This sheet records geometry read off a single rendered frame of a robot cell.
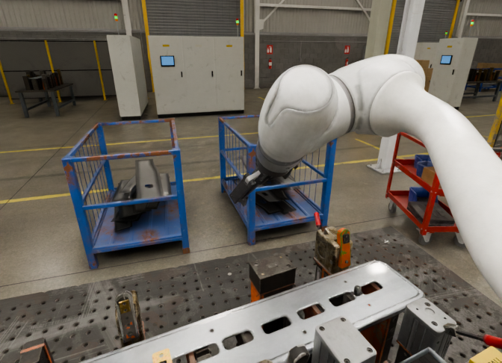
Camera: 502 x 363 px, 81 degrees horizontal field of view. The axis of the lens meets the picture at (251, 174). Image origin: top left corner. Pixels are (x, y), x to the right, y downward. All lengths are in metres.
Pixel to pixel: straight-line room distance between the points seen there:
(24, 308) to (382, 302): 1.30
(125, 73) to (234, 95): 2.84
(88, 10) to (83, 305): 13.74
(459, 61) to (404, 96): 10.25
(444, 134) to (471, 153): 0.05
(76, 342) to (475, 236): 1.22
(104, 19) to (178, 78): 6.85
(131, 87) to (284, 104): 7.90
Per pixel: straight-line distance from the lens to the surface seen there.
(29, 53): 12.82
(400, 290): 0.99
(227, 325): 0.82
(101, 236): 2.89
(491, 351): 0.70
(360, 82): 0.49
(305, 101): 0.39
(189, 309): 1.29
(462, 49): 10.72
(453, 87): 10.76
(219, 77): 8.40
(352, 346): 0.67
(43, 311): 1.49
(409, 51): 4.54
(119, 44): 8.22
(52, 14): 14.89
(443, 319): 0.87
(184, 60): 8.25
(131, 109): 8.33
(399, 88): 0.48
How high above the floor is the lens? 1.62
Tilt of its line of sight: 23 degrees down
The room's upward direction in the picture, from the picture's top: straight up
